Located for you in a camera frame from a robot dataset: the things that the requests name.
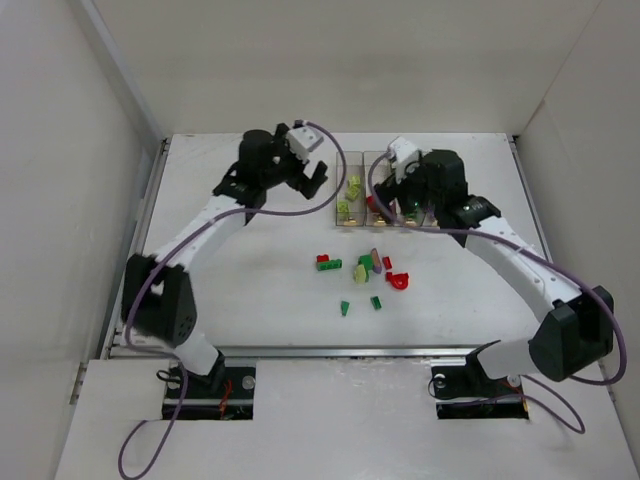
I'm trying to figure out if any red flower lego piece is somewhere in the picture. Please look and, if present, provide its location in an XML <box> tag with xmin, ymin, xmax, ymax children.
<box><xmin>366</xmin><ymin>195</ymin><xmax>379</xmax><ymax>213</ymax></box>

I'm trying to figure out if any lime green lego brick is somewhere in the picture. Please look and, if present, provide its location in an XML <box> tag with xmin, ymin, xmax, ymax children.
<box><xmin>347</xmin><ymin>175</ymin><xmax>361</xmax><ymax>188</ymax></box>

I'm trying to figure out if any green purple yellow lego cluster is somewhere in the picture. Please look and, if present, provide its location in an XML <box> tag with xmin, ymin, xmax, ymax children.
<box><xmin>353</xmin><ymin>248</ymin><xmax>383</xmax><ymax>284</ymax></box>

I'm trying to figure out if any red round lego piece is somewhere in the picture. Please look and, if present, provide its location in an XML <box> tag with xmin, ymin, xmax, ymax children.
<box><xmin>385</xmin><ymin>271</ymin><xmax>410</xmax><ymax>291</ymax></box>

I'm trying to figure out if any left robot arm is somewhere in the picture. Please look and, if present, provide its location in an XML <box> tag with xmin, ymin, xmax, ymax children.
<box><xmin>121</xmin><ymin>121</ymin><xmax>329</xmax><ymax>389</ymax></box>

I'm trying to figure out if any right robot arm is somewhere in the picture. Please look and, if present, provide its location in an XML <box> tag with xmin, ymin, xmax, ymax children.
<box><xmin>371</xmin><ymin>137</ymin><xmax>619</xmax><ymax>382</ymax></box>

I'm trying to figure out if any clear bin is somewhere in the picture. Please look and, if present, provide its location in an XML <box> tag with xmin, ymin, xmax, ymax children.
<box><xmin>363</xmin><ymin>151</ymin><xmax>394</xmax><ymax>227</ymax></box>
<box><xmin>397</xmin><ymin>209</ymin><xmax>426</xmax><ymax>228</ymax></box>
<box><xmin>428</xmin><ymin>214</ymin><xmax>458</xmax><ymax>230</ymax></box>
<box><xmin>334</xmin><ymin>151</ymin><xmax>367</xmax><ymax>227</ymax></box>

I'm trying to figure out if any small red lego piece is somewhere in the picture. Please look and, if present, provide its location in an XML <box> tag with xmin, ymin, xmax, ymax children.
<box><xmin>382</xmin><ymin>256</ymin><xmax>393</xmax><ymax>270</ymax></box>

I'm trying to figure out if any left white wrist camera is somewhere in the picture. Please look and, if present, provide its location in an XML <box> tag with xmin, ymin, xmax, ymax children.
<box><xmin>285</xmin><ymin>120</ymin><xmax>324</xmax><ymax>164</ymax></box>

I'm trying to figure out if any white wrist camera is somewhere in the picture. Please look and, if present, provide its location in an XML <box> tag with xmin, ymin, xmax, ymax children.
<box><xmin>285</xmin><ymin>120</ymin><xmax>324</xmax><ymax>164</ymax></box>
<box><xmin>387</xmin><ymin>137</ymin><xmax>421</xmax><ymax>184</ymax></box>

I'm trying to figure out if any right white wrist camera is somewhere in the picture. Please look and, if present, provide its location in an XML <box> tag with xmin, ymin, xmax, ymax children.
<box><xmin>387</xmin><ymin>137</ymin><xmax>421</xmax><ymax>184</ymax></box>

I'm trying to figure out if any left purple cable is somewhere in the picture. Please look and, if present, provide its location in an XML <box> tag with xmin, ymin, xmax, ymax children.
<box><xmin>118</xmin><ymin>119</ymin><xmax>347</xmax><ymax>480</ymax></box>

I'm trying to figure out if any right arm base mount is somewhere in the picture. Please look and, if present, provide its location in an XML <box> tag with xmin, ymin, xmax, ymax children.
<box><xmin>428</xmin><ymin>365</ymin><xmax>529</xmax><ymax>420</ymax></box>

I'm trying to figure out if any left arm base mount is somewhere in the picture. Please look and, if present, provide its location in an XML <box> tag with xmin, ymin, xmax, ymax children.
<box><xmin>156</xmin><ymin>364</ymin><xmax>257</xmax><ymax>421</ymax></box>

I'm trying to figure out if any aluminium rail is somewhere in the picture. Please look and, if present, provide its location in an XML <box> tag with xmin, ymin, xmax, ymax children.
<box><xmin>107</xmin><ymin>344</ymin><xmax>536</xmax><ymax>360</ymax></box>

